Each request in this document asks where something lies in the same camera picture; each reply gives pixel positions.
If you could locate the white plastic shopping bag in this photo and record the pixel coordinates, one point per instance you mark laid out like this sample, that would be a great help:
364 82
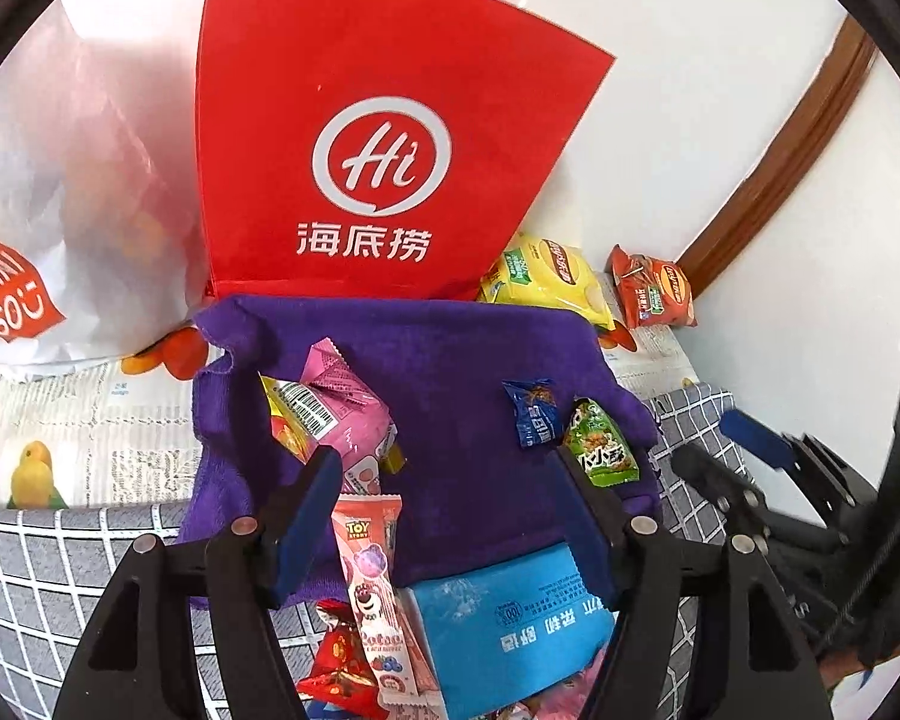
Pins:
67 165

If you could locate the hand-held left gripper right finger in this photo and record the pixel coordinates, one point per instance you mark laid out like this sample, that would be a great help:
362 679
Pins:
586 532

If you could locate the blue tissue pack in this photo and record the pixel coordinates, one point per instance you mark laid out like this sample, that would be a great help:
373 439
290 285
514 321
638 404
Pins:
495 615

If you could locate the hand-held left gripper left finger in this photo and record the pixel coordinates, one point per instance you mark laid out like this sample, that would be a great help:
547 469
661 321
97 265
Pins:
307 525

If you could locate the grey checkered cloth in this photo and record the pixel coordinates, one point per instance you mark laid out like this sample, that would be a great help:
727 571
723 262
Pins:
45 577

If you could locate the red paper bag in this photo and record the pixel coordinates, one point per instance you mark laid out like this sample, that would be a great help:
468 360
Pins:
390 90

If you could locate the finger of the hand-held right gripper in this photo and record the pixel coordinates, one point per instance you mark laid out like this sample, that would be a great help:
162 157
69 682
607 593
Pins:
720 484
754 431

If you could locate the yellow triangular snack packet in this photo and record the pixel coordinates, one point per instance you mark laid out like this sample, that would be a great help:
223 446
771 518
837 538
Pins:
281 427

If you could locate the orange chips bag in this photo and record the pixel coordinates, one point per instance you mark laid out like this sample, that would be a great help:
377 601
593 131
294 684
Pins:
656 289

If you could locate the yellow chips bag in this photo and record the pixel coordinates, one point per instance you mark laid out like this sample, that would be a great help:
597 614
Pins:
547 277

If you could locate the red candy packet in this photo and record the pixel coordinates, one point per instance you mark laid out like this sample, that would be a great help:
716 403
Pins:
337 660

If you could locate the pink snack wrapper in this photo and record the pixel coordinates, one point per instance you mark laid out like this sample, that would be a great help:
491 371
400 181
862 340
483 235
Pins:
562 699

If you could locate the brown wooden door frame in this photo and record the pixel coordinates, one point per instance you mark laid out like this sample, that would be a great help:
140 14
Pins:
787 150

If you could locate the long pink cartoon snack packet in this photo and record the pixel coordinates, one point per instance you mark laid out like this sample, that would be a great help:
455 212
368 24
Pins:
375 585

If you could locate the green triangular snack packet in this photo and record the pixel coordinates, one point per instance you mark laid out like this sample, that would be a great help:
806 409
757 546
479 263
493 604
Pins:
600 442

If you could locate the purple towel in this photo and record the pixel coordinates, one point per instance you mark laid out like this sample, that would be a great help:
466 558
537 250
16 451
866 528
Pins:
457 360

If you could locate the small blue snack packet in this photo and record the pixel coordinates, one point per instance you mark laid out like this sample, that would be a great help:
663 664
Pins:
531 412

